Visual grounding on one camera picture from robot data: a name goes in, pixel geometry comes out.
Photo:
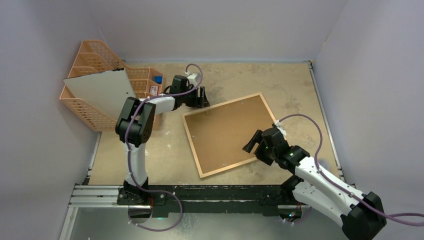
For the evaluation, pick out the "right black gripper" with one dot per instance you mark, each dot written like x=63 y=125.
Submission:
x=260 y=145

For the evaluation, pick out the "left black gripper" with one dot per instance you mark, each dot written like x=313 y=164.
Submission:
x=200 y=102

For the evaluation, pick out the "wooden picture frame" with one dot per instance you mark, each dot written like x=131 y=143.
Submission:
x=228 y=167

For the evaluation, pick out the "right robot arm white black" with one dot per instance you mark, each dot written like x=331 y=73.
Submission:
x=313 y=185

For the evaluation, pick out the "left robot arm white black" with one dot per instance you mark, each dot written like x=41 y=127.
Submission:
x=136 y=119

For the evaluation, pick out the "blue small item in organizer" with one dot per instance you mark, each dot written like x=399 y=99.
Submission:
x=158 y=79

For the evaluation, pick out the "red white small box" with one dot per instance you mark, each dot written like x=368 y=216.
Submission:
x=153 y=90

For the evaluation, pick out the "white board in organizer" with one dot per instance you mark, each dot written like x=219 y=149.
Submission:
x=106 y=91

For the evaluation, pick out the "orange plastic file organizer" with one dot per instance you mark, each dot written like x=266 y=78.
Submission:
x=94 y=56

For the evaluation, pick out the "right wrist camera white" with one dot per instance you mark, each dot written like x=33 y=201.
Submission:
x=277 y=124

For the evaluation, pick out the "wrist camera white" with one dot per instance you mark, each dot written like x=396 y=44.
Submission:
x=193 y=78
x=277 y=124

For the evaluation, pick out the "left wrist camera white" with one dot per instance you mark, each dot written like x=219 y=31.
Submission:
x=193 y=78

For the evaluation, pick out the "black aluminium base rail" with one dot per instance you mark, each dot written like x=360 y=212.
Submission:
x=266 y=200

